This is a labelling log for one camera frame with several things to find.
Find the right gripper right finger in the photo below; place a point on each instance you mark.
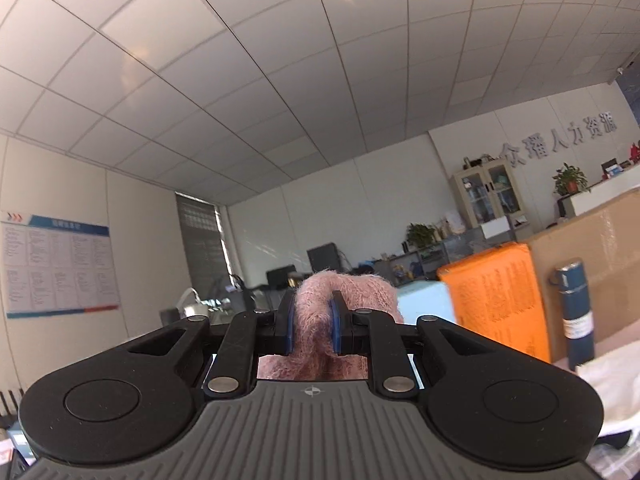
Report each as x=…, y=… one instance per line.
x=385, y=344

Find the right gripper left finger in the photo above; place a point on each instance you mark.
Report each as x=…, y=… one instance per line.
x=238, y=346

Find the pink knitted sweater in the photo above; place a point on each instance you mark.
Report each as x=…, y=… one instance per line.
x=313, y=358

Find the light blue Cabou box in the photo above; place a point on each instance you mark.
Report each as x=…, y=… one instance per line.
x=425, y=298

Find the orange box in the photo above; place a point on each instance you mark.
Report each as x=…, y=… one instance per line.
x=495, y=294

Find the glass door cabinet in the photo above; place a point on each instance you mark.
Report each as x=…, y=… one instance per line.
x=487, y=192

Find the dark blue vacuum bottle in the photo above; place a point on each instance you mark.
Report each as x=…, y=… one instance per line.
x=570, y=280

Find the white folded garment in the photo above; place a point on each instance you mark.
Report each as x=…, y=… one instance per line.
x=615, y=377

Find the potted green plant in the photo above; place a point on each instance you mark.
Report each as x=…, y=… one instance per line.
x=569, y=180

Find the brown cardboard box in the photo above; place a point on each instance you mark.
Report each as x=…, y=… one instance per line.
x=606, y=241

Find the wall notice poster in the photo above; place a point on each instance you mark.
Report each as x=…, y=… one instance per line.
x=52, y=266

